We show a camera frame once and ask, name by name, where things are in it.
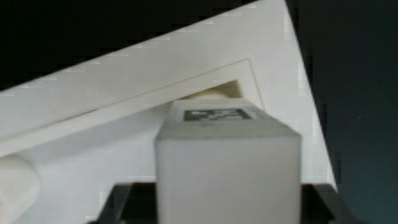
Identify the white table leg with tag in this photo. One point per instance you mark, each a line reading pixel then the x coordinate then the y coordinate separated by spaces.
pixel 228 165

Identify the white square tabletop part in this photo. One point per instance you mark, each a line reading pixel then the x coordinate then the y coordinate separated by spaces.
pixel 89 149

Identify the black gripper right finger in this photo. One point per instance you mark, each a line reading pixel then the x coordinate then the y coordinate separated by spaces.
pixel 324 209

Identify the white L-shaped obstacle wall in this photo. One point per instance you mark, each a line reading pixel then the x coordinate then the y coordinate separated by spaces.
pixel 237 48

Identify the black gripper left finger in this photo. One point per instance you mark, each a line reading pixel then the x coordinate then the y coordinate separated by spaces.
pixel 130 205

